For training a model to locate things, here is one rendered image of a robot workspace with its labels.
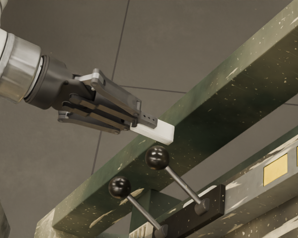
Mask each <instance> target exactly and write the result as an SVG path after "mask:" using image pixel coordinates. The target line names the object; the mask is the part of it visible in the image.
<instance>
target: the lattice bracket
mask: <svg viewBox="0 0 298 238"><path fill-rule="evenodd" d="M152 232H153V226H152V225H151V224H150V223H149V222H146V223H145V224H143V225H142V226H140V227H139V228H137V229H136V230H135V231H133V232H132V233H130V234H129V238H145V237H146V236H148V235H149V234H151V233H152Z"/></svg>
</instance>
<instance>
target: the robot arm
mask: <svg viewBox="0 0 298 238"><path fill-rule="evenodd" d="M7 2H8V0H0V17H1V14H2V12H3V9H4V8H5V6H6V4H7ZM0 98H3V99H5V100H8V101H10V102H13V103H19V102H21V101H22V100H23V99H24V100H25V102H26V103H29V104H31V105H33V106H36V107H38V108H40V109H43V110H46V109H49V108H50V107H53V108H54V109H55V110H57V111H58V114H59V115H58V119H57V120H58V121H59V122H61V123H73V124H77V125H81V126H85V127H88V128H93V129H97V130H101V131H105V132H108V133H112V134H116V135H118V134H120V131H122V130H124V131H128V130H130V131H132V132H135V133H137V134H140V135H142V136H147V137H149V138H151V139H154V140H156V141H159V142H161V143H163V144H166V145H170V144H171V143H172V142H173V138H174V129H175V127H174V126H173V125H170V124H168V123H166V122H163V121H161V120H159V119H158V118H156V117H154V116H152V115H150V114H147V113H145V112H143V111H141V103H142V101H141V100H140V99H139V98H137V97H136V96H134V95H133V94H131V93H130V92H128V91H126V90H125V89H123V88H122V87H120V86H119V85H118V84H116V83H115V82H113V81H111V80H110V79H108V78H107V77H106V76H105V75H104V74H103V72H102V71H101V70H100V69H98V68H95V69H93V73H92V74H90V75H85V76H84V75H82V74H81V73H75V72H70V71H69V70H68V69H67V67H66V65H65V63H64V62H62V61H59V60H57V59H55V58H52V57H50V56H48V55H42V50H41V48H40V47H39V46H37V45H35V44H33V43H30V42H28V41H26V40H24V39H21V38H19V37H17V36H15V35H14V34H12V33H8V32H6V31H4V30H2V29H0Z"/></svg>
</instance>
